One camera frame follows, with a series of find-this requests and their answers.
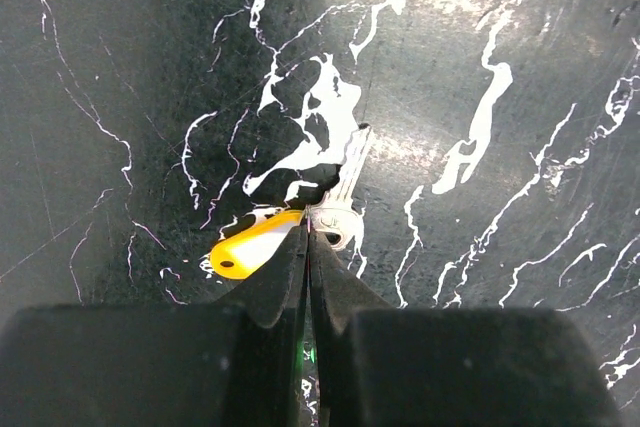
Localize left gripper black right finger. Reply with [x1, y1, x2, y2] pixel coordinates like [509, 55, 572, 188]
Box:
[308, 232, 620, 426]

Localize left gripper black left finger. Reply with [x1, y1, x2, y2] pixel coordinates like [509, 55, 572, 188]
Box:
[1, 227, 308, 426]

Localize yellow tagged key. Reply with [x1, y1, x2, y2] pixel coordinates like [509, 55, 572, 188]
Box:
[209, 124, 374, 280]

